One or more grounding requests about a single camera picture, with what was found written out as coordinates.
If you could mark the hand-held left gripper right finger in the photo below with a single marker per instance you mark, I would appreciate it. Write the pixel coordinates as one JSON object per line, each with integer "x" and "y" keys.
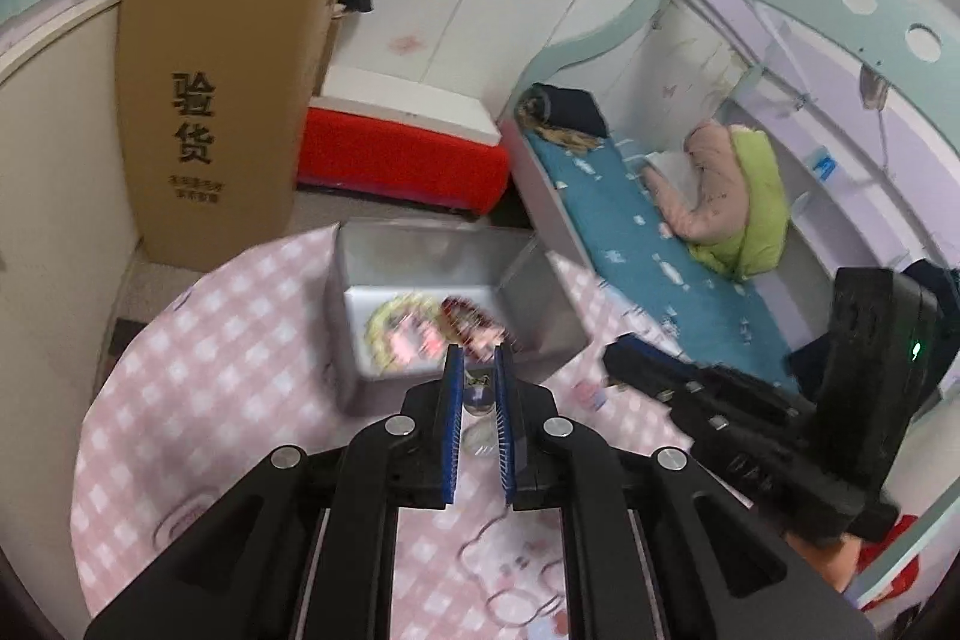
{"x": 504, "y": 422}

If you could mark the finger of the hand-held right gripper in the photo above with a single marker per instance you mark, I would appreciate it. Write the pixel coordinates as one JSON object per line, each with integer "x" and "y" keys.
{"x": 652, "y": 370}

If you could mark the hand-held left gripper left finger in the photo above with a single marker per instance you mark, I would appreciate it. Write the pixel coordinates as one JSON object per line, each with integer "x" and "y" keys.
{"x": 452, "y": 422}

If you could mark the grey metal box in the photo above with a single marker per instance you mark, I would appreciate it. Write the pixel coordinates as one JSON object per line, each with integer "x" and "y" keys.
{"x": 420, "y": 250}

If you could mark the person's right forearm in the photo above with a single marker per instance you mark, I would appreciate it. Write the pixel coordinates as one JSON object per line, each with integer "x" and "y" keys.
{"x": 892, "y": 557}

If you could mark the blue patterned bed sheet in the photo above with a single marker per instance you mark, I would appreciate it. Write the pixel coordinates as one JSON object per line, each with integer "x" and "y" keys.
{"x": 622, "y": 220}

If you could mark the green and pink pillow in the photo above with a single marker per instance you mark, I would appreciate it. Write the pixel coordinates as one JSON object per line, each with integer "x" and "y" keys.
{"x": 757, "y": 197}

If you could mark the small blue box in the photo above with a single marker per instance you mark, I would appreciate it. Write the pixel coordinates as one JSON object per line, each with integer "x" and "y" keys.
{"x": 826, "y": 168}

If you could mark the pink checkered tablecloth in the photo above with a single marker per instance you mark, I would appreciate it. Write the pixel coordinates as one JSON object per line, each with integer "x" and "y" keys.
{"x": 225, "y": 385}

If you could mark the red storage box white lid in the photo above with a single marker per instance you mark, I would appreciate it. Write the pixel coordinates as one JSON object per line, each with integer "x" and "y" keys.
{"x": 397, "y": 160}

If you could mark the dark folded clothes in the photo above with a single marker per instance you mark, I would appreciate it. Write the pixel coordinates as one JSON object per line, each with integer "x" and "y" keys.
{"x": 574, "y": 111}

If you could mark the tall cardboard box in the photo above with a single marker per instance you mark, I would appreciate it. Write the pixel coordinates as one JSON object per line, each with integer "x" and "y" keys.
{"x": 225, "y": 48}

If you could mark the cream cabinet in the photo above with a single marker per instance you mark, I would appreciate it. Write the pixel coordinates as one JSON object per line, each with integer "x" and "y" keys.
{"x": 52, "y": 160}

